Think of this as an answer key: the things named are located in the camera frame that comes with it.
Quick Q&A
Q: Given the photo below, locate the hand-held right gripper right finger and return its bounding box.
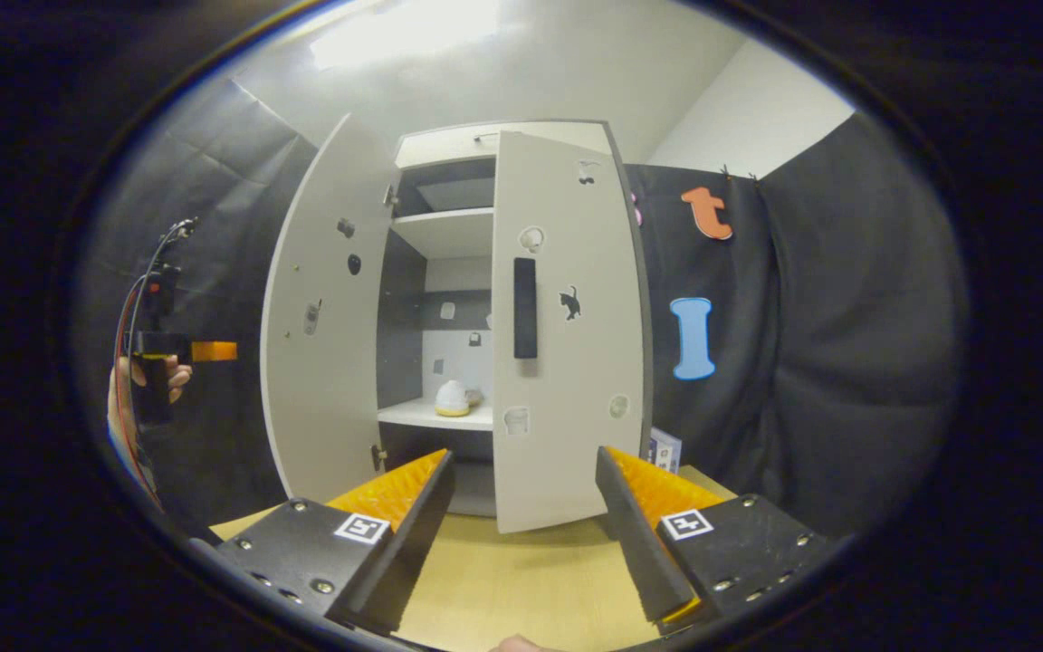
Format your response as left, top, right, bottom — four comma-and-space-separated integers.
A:
595, 446, 835, 635

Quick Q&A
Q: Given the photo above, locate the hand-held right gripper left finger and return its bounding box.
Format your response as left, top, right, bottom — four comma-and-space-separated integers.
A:
191, 448, 456, 635

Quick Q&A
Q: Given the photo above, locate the white shoe cabinet door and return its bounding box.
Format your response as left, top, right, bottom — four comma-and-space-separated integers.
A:
259, 113, 400, 503
490, 129, 654, 535

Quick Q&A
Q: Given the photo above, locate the white canvas shoe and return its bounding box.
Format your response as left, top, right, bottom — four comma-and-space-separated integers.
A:
434, 379, 484, 418

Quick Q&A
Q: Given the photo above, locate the white shoe cabinet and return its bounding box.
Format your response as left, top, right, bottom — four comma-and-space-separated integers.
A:
377, 120, 654, 517

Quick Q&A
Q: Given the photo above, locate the white cabinet drawer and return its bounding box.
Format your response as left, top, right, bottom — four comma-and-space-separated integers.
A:
395, 121, 613, 170

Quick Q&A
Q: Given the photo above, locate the small blue white box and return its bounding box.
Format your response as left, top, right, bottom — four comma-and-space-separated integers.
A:
648, 427, 684, 475

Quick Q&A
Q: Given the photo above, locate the ceiling light panel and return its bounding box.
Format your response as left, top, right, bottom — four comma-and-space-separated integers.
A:
309, 0, 502, 72

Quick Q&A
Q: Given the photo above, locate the red cable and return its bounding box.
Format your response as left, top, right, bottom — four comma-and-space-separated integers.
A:
112, 272, 165, 513

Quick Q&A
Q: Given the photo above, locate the black cable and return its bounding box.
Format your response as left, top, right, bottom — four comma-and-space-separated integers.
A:
128, 217, 201, 309

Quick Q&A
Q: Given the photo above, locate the black door handle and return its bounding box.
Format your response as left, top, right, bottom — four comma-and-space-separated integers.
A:
512, 257, 539, 360

